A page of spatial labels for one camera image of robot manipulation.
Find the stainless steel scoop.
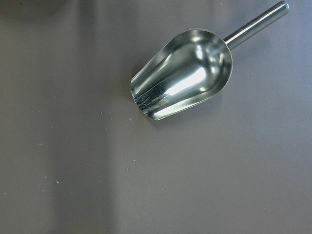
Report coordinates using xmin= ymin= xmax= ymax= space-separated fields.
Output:
xmin=131 ymin=1 xmax=289 ymax=120

